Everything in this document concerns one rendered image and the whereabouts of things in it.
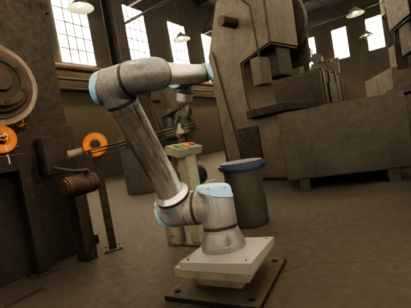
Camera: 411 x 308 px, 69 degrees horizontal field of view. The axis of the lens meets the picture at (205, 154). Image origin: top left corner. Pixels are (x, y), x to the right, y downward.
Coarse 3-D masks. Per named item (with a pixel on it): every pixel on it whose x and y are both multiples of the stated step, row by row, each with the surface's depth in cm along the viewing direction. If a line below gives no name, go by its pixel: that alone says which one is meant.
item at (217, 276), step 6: (264, 258) 122; (174, 270) 120; (180, 270) 119; (180, 276) 119; (186, 276) 118; (192, 276) 117; (198, 276) 115; (204, 276) 114; (210, 276) 113; (216, 276) 112; (222, 276) 110; (228, 276) 109; (234, 276) 108; (240, 276) 107; (246, 276) 106; (252, 276) 109; (246, 282) 106
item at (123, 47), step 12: (108, 0) 596; (120, 0) 595; (216, 0) 949; (108, 12) 600; (120, 12) 591; (108, 24) 600; (120, 24) 587; (108, 36) 597; (120, 36) 583; (120, 48) 580; (120, 60) 598
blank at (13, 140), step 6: (0, 126) 166; (6, 126) 168; (0, 132) 165; (6, 132) 168; (12, 132) 171; (12, 138) 170; (0, 144) 165; (6, 144) 167; (12, 144) 170; (0, 150) 164; (6, 150) 167
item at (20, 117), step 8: (0, 48) 168; (16, 56) 175; (24, 64) 178; (32, 80) 181; (32, 96) 180; (32, 104) 179; (24, 112) 175; (0, 120) 164; (8, 120) 167; (16, 120) 171
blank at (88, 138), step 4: (88, 136) 193; (92, 136) 194; (96, 136) 195; (100, 136) 196; (104, 136) 197; (84, 140) 192; (88, 140) 193; (92, 140) 195; (100, 140) 196; (104, 140) 197; (84, 144) 192; (88, 144) 193; (100, 144) 196; (104, 144) 196; (84, 148) 192; (88, 148) 193; (100, 148) 196; (104, 148) 196; (100, 152) 196; (104, 152) 196
